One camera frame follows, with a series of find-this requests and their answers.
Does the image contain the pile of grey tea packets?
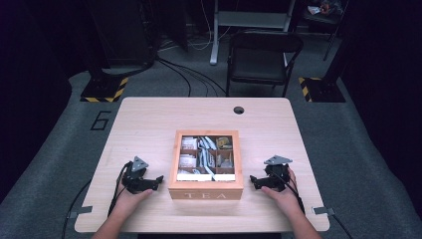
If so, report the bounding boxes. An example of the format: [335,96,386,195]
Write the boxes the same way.
[197,135,218,177]

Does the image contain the black folding chair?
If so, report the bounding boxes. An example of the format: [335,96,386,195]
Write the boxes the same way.
[226,30,305,98]

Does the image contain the grey tape strip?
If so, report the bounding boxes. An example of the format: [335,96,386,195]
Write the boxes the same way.
[313,206,336,216]
[68,205,94,219]

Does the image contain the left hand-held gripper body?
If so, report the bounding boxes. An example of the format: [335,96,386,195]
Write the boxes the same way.
[120,155,157,195]

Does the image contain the white brown tea packet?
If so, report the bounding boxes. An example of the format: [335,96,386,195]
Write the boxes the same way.
[181,136,199,151]
[178,153,197,168]

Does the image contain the white desk frame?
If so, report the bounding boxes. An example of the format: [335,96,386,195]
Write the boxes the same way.
[209,0,297,66]

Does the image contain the dark cluttered cart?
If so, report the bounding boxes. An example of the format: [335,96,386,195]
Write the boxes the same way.
[300,0,349,34]

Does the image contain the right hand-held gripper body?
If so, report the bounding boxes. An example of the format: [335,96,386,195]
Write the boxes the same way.
[263,154,294,193]

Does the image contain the white cables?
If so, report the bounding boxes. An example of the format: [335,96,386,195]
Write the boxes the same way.
[158,0,233,52]

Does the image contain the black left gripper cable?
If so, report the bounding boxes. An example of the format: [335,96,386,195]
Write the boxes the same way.
[107,160,133,217]

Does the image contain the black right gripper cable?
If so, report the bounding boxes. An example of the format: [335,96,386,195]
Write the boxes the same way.
[277,172,307,214]

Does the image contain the person's left hand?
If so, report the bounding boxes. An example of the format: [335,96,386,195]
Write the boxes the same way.
[113,188,154,219]

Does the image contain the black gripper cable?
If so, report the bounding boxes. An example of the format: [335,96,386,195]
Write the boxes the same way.
[277,172,307,214]
[107,160,133,217]

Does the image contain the bundle of black floor cables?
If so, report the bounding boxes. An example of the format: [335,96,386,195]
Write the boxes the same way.
[155,56,227,98]

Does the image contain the black floor cable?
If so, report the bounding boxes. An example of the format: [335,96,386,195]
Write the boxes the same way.
[62,178,93,239]
[331,213,354,239]

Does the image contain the white plant print tea packet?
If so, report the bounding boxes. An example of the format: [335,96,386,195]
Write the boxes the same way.
[216,136,234,150]

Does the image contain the person's right hand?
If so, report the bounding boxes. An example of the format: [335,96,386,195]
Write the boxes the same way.
[260,166,305,217]

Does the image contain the wooden tea box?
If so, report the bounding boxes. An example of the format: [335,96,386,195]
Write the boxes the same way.
[167,128,245,201]

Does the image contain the black stand striped base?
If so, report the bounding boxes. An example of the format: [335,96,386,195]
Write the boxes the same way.
[298,0,366,104]
[80,0,129,104]

